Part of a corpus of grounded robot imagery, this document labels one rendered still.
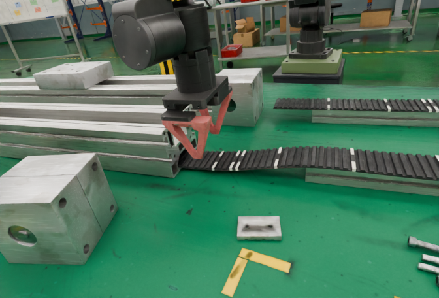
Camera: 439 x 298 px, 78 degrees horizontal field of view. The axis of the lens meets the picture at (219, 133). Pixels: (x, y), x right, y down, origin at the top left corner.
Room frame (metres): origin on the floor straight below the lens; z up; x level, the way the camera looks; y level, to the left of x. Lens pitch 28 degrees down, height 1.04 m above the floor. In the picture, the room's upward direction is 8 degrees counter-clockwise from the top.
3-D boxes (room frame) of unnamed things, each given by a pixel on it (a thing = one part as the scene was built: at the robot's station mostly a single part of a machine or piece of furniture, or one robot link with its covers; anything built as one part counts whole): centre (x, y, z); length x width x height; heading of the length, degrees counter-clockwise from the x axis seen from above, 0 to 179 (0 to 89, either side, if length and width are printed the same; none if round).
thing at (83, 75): (0.73, 0.36, 0.87); 0.16 x 0.11 x 0.07; 67
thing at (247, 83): (0.57, -0.06, 0.83); 0.12 x 0.09 x 0.10; 157
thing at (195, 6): (0.37, 0.03, 1.00); 0.07 x 0.06 x 0.07; 145
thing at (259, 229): (0.23, -0.03, 0.78); 0.05 x 0.03 x 0.01; 80
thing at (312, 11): (0.85, -0.32, 0.93); 0.09 x 0.05 x 0.10; 145
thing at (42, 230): (0.28, 0.21, 0.83); 0.11 x 0.10 x 0.10; 170
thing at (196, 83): (0.38, 0.02, 0.94); 0.10 x 0.07 x 0.07; 157
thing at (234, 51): (3.62, -0.58, 0.50); 1.03 x 0.55 x 1.01; 72
